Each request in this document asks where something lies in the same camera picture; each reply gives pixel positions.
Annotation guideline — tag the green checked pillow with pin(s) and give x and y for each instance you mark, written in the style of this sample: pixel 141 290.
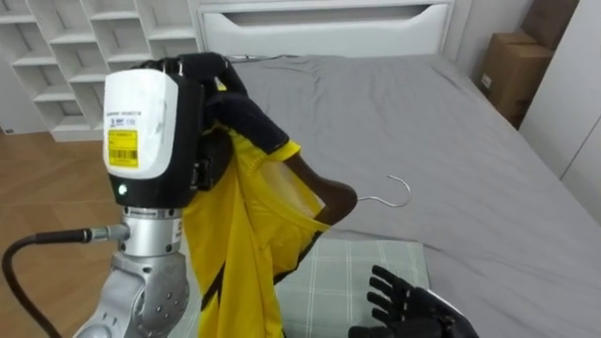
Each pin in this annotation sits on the green checked pillow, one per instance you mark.
pixel 338 281

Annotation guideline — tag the white wardrobe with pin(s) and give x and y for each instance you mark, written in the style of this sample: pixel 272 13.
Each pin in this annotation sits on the white wardrobe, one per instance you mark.
pixel 573 108

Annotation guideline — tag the white shelf unit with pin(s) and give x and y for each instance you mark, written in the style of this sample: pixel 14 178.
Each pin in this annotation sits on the white shelf unit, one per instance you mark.
pixel 70 56

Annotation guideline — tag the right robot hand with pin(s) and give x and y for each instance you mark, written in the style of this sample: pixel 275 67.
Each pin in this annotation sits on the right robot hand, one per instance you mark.
pixel 413 314

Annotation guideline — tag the grey bed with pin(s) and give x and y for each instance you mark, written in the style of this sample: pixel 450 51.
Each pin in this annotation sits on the grey bed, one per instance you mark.
pixel 446 141

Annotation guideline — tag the dark wooden clothes hanger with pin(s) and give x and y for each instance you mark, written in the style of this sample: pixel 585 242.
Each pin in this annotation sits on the dark wooden clothes hanger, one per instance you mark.
pixel 335 197

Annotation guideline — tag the yellow shirt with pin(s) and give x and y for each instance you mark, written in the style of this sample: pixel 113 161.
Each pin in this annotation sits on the yellow shirt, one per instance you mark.
pixel 239 244

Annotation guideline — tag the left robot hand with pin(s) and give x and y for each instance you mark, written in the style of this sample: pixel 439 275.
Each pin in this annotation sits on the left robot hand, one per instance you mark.
pixel 141 127

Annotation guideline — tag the dark cardboard box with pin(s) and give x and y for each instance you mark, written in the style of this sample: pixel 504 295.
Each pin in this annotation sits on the dark cardboard box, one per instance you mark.
pixel 549 21

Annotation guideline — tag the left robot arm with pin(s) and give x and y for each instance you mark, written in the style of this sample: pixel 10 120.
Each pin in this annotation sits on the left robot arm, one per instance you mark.
pixel 141 281

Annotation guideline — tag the light cardboard box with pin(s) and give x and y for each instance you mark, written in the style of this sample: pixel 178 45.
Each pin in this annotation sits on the light cardboard box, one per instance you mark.
pixel 512 75

